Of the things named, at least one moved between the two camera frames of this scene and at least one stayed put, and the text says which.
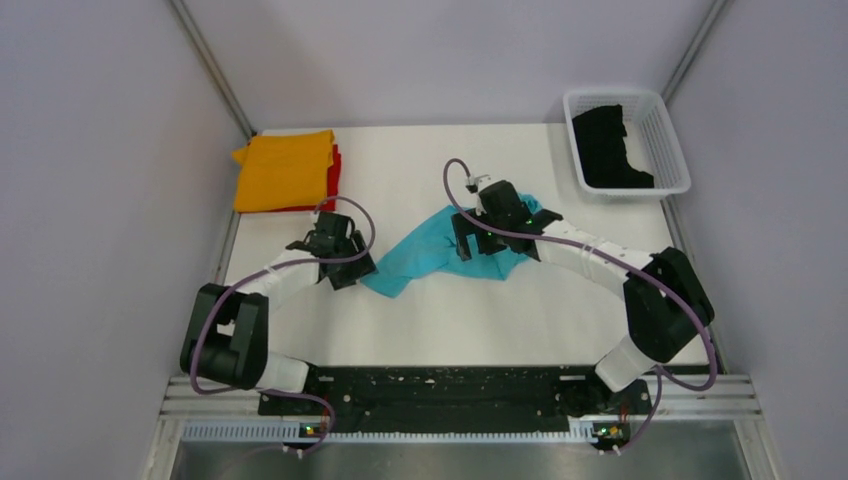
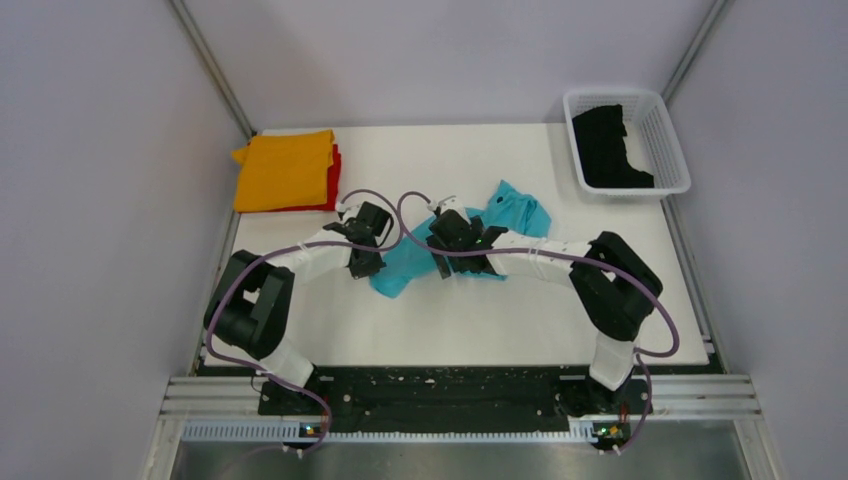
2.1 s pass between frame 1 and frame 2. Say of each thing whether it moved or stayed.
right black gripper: moved
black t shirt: stayed
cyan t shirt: stayed
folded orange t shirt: stayed
